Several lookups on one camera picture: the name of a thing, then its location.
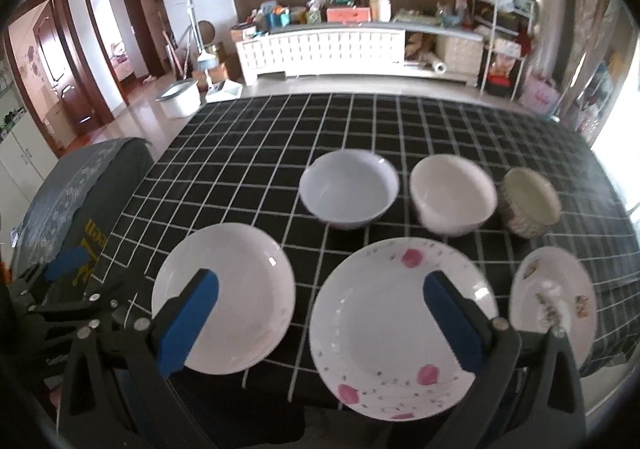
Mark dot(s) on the plain white plate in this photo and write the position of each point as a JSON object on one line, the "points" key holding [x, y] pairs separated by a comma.
{"points": [[255, 292]]}

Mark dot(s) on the white metal shelf rack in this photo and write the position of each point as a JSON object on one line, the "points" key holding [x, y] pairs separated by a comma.
{"points": [[507, 30]]}

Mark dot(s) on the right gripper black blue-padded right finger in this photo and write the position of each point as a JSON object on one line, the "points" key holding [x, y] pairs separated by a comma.
{"points": [[526, 391]]}

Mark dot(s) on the wide white bowl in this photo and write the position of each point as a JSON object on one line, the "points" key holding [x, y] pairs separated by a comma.
{"points": [[349, 188]]}

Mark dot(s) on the pink bag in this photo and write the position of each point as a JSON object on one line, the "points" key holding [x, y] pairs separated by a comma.
{"points": [[539, 95]]}

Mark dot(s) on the white deep bowl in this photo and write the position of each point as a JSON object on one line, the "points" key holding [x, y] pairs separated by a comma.
{"points": [[452, 195]]}

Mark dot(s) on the small white patterned plate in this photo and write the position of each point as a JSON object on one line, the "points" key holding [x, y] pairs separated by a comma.
{"points": [[552, 289]]}

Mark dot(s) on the red box on cabinet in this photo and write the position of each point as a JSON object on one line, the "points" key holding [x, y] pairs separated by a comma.
{"points": [[348, 15]]}

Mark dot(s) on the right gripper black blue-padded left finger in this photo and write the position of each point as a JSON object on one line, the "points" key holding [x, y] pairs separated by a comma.
{"points": [[116, 391]]}

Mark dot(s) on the white plastic bin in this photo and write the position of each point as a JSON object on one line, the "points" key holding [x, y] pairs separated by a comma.
{"points": [[180, 99]]}

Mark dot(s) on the black white grid tablecloth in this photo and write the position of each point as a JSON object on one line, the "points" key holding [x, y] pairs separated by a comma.
{"points": [[241, 161]]}

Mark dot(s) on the patterned cream bowl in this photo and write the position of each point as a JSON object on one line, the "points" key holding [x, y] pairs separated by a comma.
{"points": [[528, 204]]}

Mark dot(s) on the white floor fan stand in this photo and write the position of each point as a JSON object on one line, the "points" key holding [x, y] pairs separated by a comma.
{"points": [[205, 60]]}

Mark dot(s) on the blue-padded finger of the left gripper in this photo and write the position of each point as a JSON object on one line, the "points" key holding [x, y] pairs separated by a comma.
{"points": [[66, 262]]}

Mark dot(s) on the white low cabinet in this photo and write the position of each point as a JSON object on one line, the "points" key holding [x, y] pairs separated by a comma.
{"points": [[387, 49]]}

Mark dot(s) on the grey patterned chair cover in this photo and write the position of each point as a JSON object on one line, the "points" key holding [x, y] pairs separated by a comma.
{"points": [[80, 201]]}

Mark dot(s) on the white plate pink flowers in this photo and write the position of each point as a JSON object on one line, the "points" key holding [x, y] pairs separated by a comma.
{"points": [[375, 343]]}

